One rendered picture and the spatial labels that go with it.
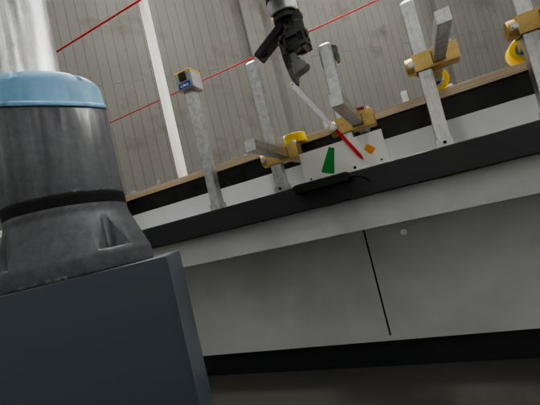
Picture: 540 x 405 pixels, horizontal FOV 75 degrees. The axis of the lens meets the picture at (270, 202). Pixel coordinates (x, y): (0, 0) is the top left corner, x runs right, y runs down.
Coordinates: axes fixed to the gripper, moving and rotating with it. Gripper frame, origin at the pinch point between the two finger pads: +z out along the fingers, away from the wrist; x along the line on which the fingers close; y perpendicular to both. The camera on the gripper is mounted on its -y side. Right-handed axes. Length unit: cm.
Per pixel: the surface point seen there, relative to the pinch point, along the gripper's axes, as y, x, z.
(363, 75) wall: -16, 508, -161
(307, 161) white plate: -3.8, 5.4, 23.2
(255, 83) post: -14.5, 6.1, -7.3
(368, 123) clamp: 17.0, 5.4, 17.9
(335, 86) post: 10.5, 6.1, 3.7
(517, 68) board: 61, 27, 12
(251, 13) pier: -144, 404, -286
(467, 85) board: 47, 27, 12
